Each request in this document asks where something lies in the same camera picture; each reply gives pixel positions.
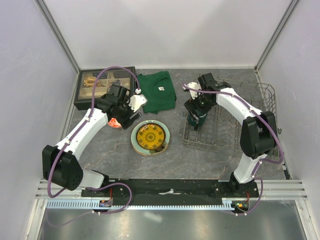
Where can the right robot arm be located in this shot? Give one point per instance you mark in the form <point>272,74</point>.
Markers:
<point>258,128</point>

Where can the white orange patterned bowl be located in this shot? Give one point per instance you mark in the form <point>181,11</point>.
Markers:
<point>114,123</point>

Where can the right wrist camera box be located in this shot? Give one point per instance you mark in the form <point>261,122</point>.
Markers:
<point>194,89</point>

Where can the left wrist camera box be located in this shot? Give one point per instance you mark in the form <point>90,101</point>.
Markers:
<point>137,100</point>

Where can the dark green mug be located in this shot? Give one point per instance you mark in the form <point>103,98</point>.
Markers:
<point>196,122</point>

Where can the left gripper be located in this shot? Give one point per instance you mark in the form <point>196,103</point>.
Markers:
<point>126,122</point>

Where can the blue white cable duct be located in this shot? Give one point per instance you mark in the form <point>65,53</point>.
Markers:
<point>90,204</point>

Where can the light green flower plate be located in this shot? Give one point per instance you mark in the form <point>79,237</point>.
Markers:
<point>134,131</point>

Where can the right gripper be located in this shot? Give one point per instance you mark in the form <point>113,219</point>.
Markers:
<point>191,104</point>

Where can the yellow small plate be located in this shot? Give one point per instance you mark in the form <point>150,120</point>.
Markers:
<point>150,136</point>

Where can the grey wire dish rack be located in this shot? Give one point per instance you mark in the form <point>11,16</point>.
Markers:
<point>221,132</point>

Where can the beige bird pattern plate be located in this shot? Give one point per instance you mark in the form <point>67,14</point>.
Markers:
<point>150,152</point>

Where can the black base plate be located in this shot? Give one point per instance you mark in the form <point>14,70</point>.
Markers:
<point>184,192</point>

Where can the green folded t-shirt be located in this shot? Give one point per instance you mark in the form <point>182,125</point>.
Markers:
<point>159,91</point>

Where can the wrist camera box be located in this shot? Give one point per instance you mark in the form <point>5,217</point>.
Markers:
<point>194,89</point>
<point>137,100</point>

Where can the black compartment box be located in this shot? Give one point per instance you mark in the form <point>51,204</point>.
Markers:
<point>89,83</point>

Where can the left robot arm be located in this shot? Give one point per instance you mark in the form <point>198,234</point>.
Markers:
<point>60,163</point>

